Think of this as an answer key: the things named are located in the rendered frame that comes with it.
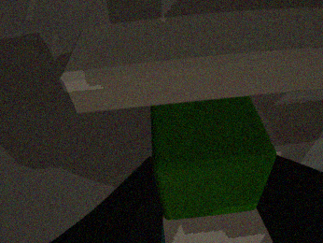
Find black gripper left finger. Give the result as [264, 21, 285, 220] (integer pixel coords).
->
[49, 156, 164, 243]

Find small green block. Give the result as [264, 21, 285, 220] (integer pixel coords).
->
[151, 96, 277, 221]

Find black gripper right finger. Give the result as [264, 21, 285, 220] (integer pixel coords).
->
[256, 155, 323, 243]

